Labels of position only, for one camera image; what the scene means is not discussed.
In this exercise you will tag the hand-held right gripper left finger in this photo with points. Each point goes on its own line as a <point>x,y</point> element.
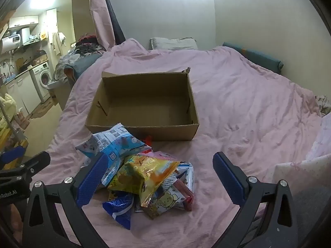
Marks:
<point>90,178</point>

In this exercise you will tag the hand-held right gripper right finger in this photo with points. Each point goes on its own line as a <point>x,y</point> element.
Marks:
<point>227,178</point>

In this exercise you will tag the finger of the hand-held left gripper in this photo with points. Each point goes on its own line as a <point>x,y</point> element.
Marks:
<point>11,155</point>
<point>33,164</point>

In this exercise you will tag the red snack bag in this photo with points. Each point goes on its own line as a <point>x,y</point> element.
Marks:
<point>148,140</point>

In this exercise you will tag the brown cardboard box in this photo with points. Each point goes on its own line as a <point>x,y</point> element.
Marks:
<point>144,131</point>

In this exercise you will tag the pale yellow cloth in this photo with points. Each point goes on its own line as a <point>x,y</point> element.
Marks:
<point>7,106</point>

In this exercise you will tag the patterned floor mat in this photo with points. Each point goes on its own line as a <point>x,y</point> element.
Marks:
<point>44,109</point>

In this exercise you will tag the white kitchen base cabinet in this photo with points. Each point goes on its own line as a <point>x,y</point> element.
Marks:
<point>23,93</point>

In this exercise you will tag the white washing machine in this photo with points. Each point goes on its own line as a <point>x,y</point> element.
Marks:
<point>42,78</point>

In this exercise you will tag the white pink dotted cloth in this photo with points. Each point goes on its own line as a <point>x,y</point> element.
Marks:
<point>310,165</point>

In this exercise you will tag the grey-blue folded quilt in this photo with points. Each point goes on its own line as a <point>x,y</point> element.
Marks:
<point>82,64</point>

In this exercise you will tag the white water heater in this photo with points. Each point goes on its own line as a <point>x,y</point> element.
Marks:
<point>11,44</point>

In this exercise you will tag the white hanging towel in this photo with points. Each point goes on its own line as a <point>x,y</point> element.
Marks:
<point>57,42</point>

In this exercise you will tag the floral pillow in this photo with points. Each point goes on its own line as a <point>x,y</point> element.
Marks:
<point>324,103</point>

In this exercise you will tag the teal cushion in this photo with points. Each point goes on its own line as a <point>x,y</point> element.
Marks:
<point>256,56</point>

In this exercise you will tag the heap of dark clothes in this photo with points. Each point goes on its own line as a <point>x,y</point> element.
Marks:
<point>86,44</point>

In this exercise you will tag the grey pillow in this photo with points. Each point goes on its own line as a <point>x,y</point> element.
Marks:
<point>173,44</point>

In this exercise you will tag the pink hanging sheet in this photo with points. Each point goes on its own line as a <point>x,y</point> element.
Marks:
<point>99,18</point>

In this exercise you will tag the white wall cabinet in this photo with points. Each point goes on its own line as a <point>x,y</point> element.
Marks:
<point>23,22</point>

